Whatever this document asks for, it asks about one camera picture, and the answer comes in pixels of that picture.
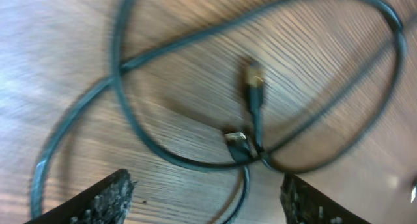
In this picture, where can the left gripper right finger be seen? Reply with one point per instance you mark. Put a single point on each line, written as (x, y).
(304, 204)

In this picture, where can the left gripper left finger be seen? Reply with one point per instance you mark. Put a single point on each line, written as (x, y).
(108, 202)

